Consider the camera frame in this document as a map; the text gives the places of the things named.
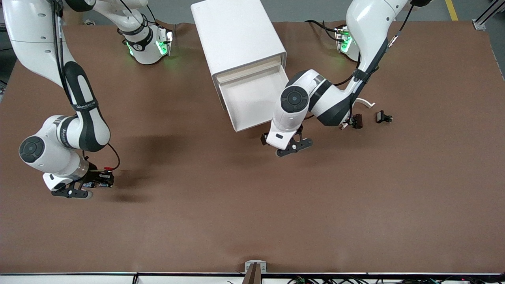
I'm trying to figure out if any red push button switch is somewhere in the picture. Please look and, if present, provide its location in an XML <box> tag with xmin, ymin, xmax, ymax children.
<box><xmin>98</xmin><ymin>167</ymin><xmax>115</xmax><ymax>189</ymax></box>

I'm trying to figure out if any brown table cover mat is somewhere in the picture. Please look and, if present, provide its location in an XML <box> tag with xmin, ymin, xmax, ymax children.
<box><xmin>0</xmin><ymin>20</ymin><xmax>505</xmax><ymax>275</ymax></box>

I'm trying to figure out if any dark brown terminal block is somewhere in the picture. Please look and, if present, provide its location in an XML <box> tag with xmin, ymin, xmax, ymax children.
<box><xmin>344</xmin><ymin>113</ymin><xmax>364</xmax><ymax>129</ymax></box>

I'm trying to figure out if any white curved plastic piece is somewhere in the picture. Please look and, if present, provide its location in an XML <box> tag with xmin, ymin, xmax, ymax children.
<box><xmin>340</xmin><ymin>97</ymin><xmax>376</xmax><ymax>130</ymax></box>

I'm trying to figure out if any white table front rail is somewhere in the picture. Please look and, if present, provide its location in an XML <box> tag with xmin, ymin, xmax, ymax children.
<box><xmin>0</xmin><ymin>272</ymin><xmax>505</xmax><ymax>284</ymax></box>

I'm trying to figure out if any black base cable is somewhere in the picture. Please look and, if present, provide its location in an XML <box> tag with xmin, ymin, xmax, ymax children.
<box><xmin>305</xmin><ymin>19</ymin><xmax>340</xmax><ymax>42</ymax></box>

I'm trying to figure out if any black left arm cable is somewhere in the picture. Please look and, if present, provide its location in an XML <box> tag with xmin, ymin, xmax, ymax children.
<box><xmin>333</xmin><ymin>4</ymin><xmax>415</xmax><ymax>123</ymax></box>

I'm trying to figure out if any aluminium frame profile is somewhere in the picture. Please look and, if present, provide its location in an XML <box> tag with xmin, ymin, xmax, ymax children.
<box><xmin>473</xmin><ymin>0</ymin><xmax>505</xmax><ymax>31</ymax></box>

